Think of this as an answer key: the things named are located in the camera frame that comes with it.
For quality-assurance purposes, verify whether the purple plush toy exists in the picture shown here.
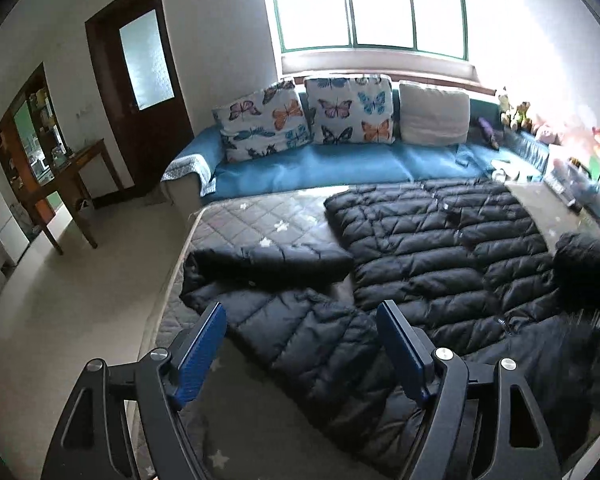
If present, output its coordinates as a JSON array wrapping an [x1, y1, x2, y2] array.
[[477, 117, 501, 151]]

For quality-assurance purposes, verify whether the wooden display cabinet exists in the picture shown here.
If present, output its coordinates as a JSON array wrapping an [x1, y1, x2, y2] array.
[[0, 62, 73, 241]]

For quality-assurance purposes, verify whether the group of plush toys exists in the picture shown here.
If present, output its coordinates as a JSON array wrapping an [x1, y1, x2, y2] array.
[[497, 87, 533, 133]]

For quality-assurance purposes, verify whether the butterfly print pillow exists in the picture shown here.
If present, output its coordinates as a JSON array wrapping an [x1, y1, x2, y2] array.
[[212, 77, 313, 163], [304, 75, 396, 146]]

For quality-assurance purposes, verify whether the wooden table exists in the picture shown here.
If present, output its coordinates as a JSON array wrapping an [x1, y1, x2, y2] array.
[[17, 139, 126, 256]]

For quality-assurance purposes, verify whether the white pillow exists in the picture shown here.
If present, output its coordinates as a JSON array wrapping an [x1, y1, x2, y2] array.
[[397, 81, 472, 147]]

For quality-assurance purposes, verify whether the blue sofa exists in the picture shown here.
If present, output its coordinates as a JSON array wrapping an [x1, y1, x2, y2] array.
[[161, 95, 552, 211]]

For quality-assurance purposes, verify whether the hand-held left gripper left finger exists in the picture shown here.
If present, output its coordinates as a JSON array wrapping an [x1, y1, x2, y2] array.
[[40, 301, 228, 480]]

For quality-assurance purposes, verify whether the grey quilted star mattress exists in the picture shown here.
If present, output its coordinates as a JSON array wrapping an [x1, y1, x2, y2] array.
[[130, 180, 600, 480]]

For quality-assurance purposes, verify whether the pink plush toy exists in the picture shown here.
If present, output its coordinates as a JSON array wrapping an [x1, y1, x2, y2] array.
[[532, 112, 563, 146]]

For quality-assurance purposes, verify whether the dark wooden door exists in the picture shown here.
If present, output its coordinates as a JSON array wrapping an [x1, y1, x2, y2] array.
[[85, 0, 196, 197]]

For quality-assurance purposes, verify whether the green framed window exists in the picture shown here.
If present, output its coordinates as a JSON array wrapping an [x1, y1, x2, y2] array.
[[267, 0, 468, 61]]

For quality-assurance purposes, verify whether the white quilted sofa throw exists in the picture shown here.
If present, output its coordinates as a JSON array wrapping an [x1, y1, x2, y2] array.
[[161, 152, 218, 196]]

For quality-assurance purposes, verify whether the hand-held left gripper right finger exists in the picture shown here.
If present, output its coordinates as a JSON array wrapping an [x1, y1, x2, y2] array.
[[376, 300, 563, 480]]

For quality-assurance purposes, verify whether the black puffer jacket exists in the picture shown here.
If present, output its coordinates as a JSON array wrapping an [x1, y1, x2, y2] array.
[[179, 177, 600, 480]]

